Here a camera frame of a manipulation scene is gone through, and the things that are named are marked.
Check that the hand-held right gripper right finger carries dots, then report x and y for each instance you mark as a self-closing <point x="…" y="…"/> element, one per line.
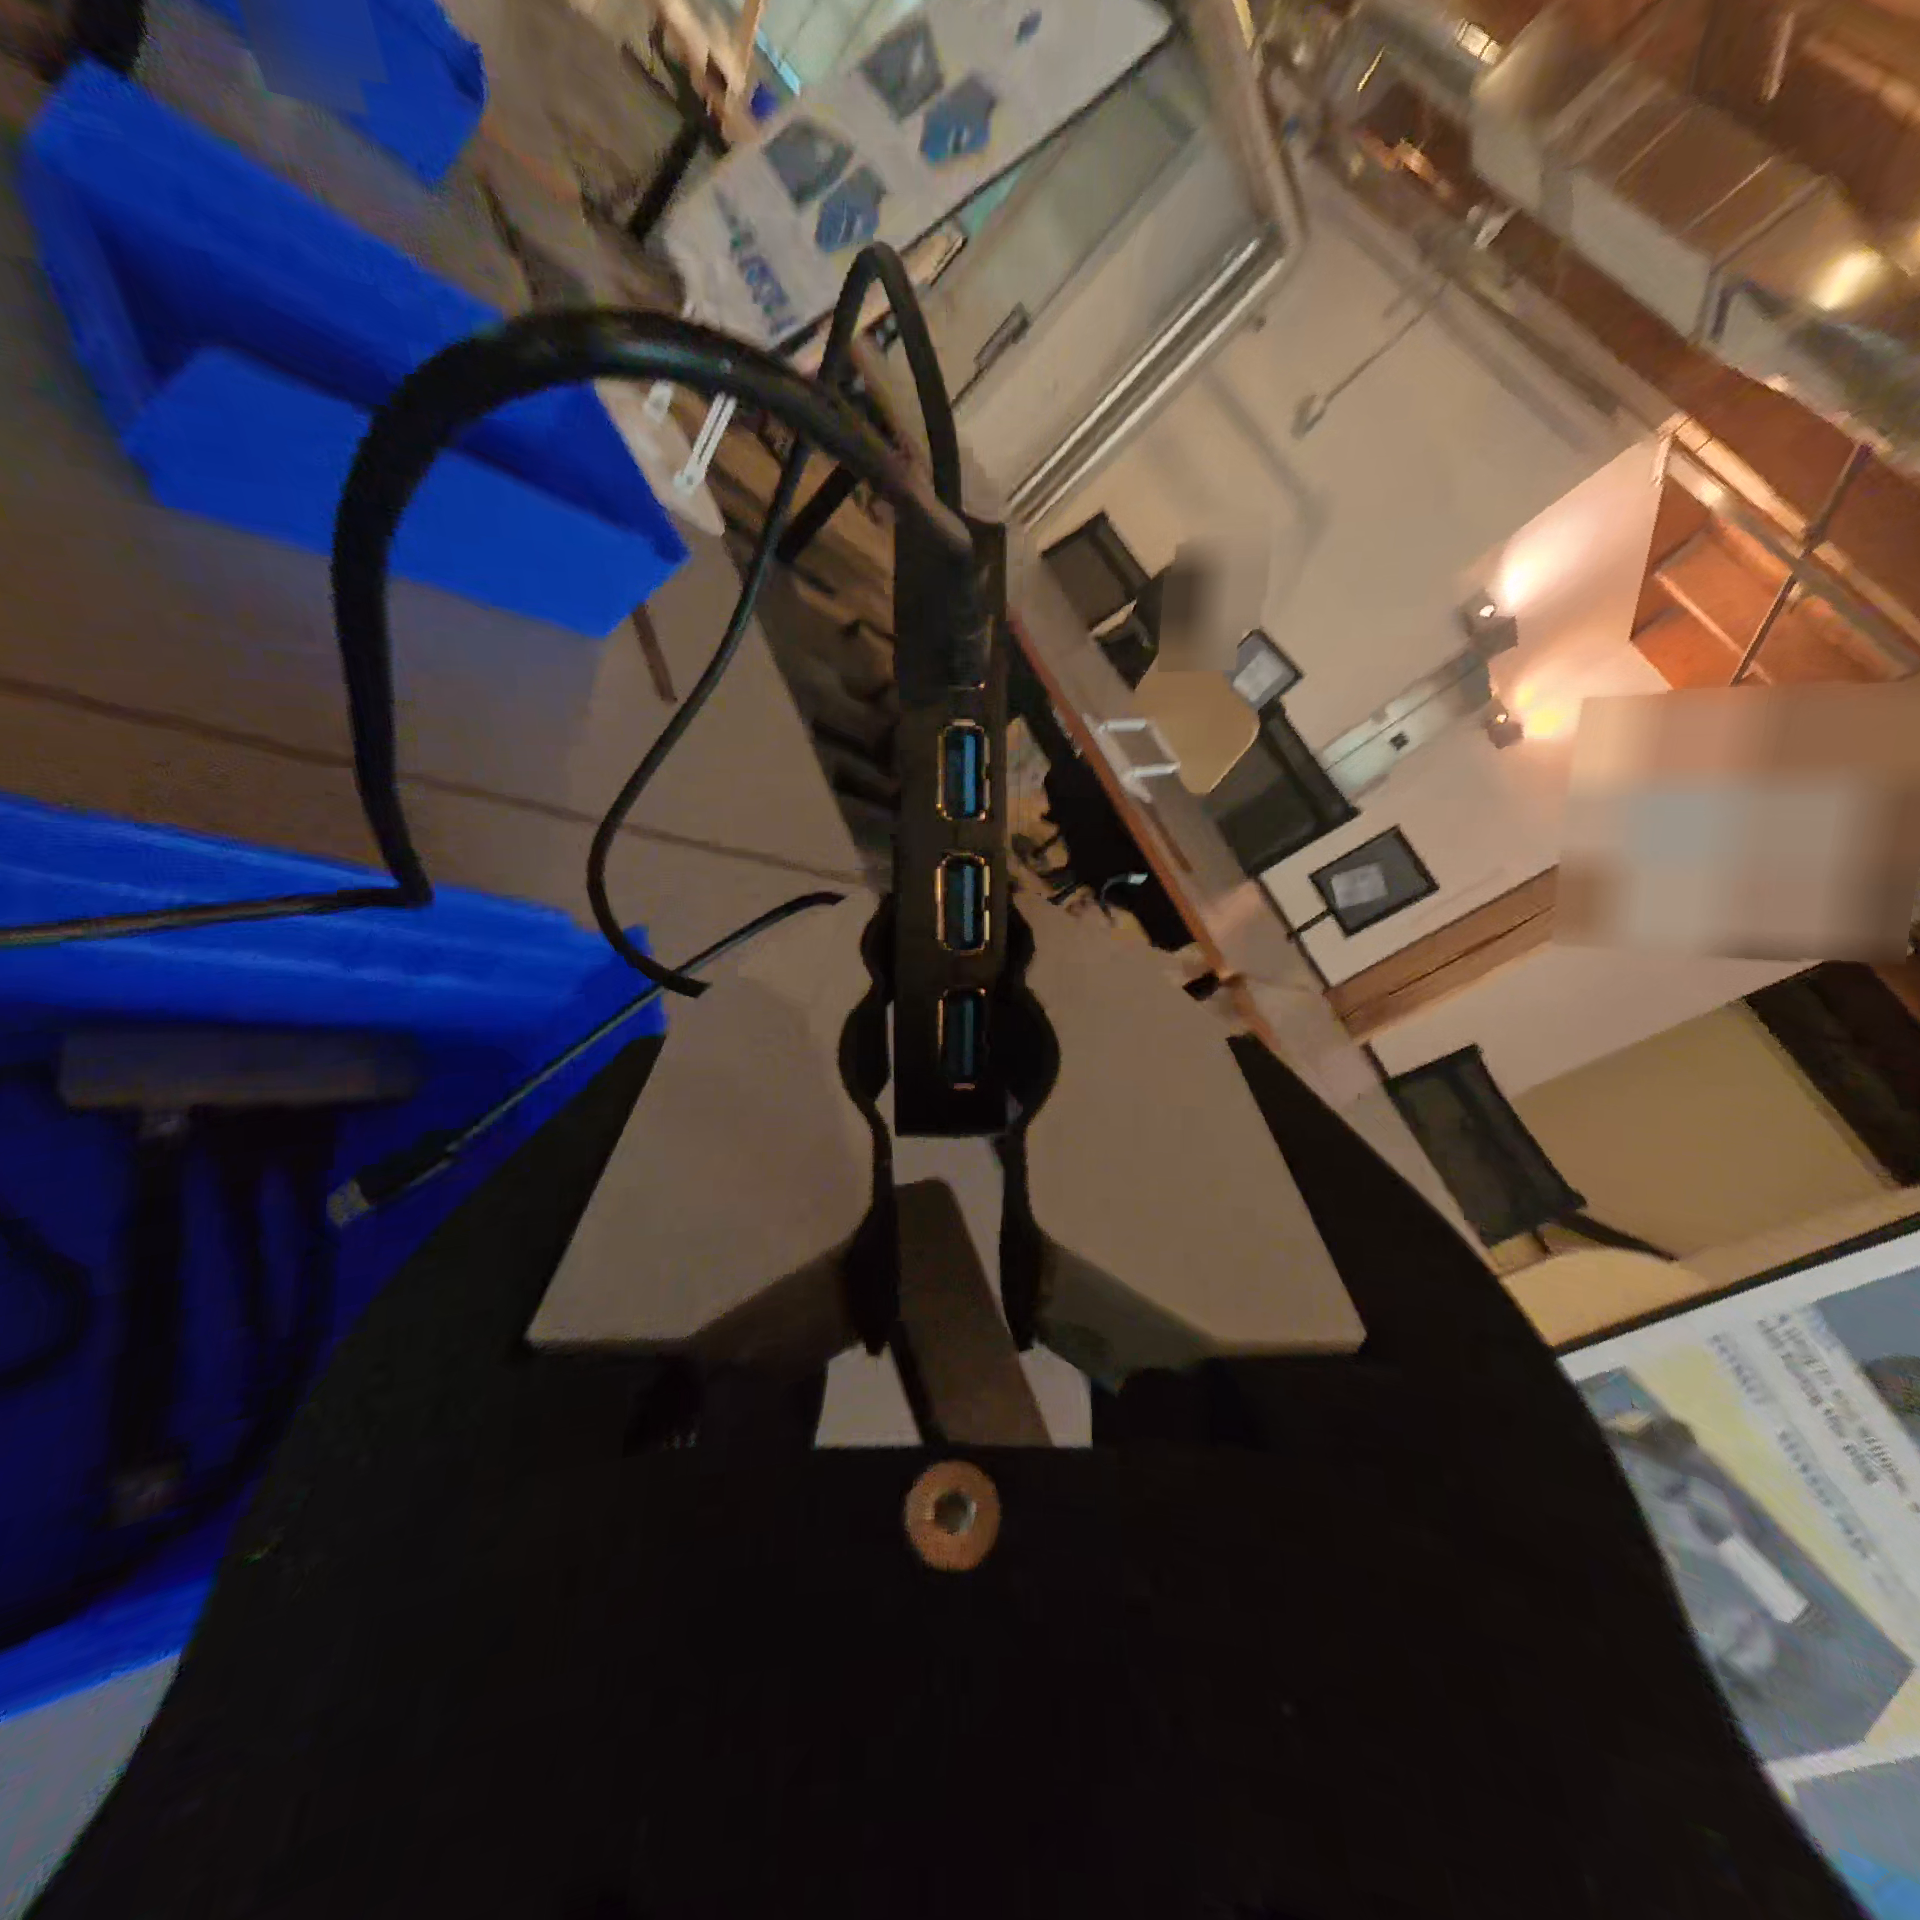
<point x="1184" y="1186"/>

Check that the framed sign on stand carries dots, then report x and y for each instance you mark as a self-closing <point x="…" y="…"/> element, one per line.
<point x="1265" y="669"/>
<point x="1373" y="885"/>

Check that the blue plastic bin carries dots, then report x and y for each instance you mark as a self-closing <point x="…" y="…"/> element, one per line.
<point x="451" y="990"/>
<point x="422" y="90"/>
<point x="301" y="451"/>

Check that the instruction poster board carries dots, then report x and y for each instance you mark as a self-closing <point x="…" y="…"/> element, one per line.
<point x="1769" y="1500"/>

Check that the grey wall lamp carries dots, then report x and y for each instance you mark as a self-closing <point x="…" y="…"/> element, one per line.
<point x="1503" y="723"/>
<point x="1488" y="623"/>

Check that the metal air duct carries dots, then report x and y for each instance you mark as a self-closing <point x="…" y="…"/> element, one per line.
<point x="1651" y="166"/>

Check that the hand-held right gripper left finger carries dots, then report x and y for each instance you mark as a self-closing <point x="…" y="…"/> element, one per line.
<point x="721" y="1171"/>

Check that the metal duct pipe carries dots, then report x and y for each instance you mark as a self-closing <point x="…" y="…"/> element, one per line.
<point x="1243" y="181"/>

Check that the white poster stand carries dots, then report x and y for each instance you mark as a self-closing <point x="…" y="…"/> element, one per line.
<point x="694" y="451"/>

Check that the beige chair back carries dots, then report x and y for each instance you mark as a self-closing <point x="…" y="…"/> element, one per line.
<point x="1200" y="729"/>

